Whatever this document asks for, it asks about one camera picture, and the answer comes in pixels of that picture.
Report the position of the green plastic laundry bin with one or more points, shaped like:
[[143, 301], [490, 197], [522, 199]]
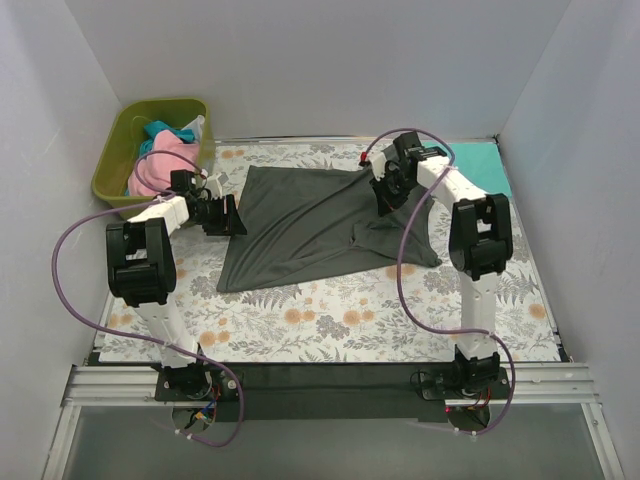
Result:
[[110, 179]]

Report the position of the white plastic bag in bin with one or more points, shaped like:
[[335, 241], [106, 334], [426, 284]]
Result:
[[196, 127]]

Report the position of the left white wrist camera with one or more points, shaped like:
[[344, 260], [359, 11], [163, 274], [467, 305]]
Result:
[[214, 183]]

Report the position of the dark grey t shirt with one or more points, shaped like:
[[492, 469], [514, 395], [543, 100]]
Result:
[[312, 224]]

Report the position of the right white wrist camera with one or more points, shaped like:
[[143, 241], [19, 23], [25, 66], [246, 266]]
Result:
[[376, 162]]

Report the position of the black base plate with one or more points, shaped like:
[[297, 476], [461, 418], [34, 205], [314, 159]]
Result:
[[319, 391]]

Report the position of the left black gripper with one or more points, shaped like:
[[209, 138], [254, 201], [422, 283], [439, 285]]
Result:
[[223, 214]]

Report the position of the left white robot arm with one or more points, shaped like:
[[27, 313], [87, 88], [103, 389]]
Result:
[[142, 270]]

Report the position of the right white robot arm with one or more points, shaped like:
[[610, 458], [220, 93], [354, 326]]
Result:
[[480, 241]]

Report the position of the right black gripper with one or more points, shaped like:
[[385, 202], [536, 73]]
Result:
[[382, 185]]

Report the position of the folded teal t shirt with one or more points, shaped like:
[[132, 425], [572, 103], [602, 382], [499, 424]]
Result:
[[481, 163]]

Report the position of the teal cloth in bin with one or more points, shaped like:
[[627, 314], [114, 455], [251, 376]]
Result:
[[152, 129]]

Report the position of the pink t shirt in bin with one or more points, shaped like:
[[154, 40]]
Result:
[[155, 170]]

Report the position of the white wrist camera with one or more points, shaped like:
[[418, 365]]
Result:
[[214, 183], [376, 162]]

